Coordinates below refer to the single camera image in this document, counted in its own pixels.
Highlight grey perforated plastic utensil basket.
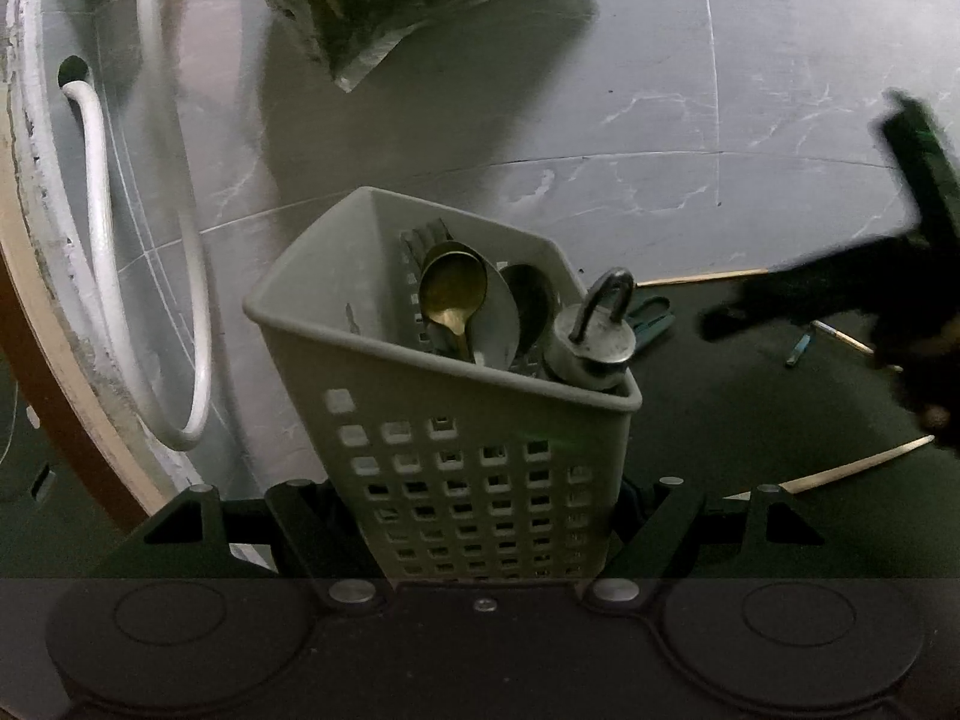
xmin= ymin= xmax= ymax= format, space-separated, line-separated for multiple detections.
xmin=244 ymin=187 xmax=641 ymax=582

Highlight green handled scissors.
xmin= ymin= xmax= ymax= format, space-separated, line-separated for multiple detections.
xmin=626 ymin=296 xmax=675 ymax=353

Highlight person's right hand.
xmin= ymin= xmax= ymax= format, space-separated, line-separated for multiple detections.
xmin=924 ymin=406 xmax=949 ymax=431

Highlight black table mat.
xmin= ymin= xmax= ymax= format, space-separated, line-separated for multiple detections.
xmin=625 ymin=278 xmax=958 ymax=577

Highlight plain bamboo chopstick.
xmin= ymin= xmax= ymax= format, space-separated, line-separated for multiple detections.
xmin=722 ymin=434 xmax=938 ymax=503

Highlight steel padlock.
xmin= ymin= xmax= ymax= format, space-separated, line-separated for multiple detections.
xmin=544 ymin=268 xmax=636 ymax=392

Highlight large steel spoon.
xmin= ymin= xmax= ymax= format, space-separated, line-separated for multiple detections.
xmin=439 ymin=241 xmax=519 ymax=371

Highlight dark metal spoon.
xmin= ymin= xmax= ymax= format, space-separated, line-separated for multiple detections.
xmin=501 ymin=263 xmax=556 ymax=358

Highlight brass spoon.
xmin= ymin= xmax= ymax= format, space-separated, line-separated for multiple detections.
xmin=418 ymin=244 xmax=488 ymax=362

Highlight steel fork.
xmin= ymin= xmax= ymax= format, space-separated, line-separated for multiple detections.
xmin=400 ymin=218 xmax=452 ymax=273

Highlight white flexible hose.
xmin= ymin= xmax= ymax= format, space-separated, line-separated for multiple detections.
xmin=60 ymin=0 xmax=215 ymax=454

